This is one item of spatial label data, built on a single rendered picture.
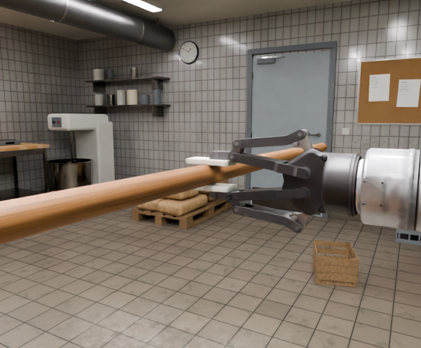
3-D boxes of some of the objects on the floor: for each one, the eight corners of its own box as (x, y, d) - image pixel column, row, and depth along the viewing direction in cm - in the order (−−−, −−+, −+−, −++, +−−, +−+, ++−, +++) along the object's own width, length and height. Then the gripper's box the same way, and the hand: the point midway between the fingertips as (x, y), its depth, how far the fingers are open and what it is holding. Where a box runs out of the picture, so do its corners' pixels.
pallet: (186, 229, 415) (186, 217, 413) (132, 219, 453) (132, 208, 451) (231, 207, 519) (232, 197, 517) (184, 201, 557) (184, 191, 555)
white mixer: (69, 210, 499) (63, 113, 479) (38, 205, 530) (31, 113, 510) (120, 197, 585) (116, 114, 565) (90, 192, 617) (86, 114, 597)
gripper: (361, 117, 38) (174, 118, 50) (353, 261, 41) (177, 230, 52) (368, 117, 45) (202, 118, 56) (361, 242, 47) (203, 218, 59)
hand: (210, 174), depth 53 cm, fingers closed on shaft, 3 cm apart
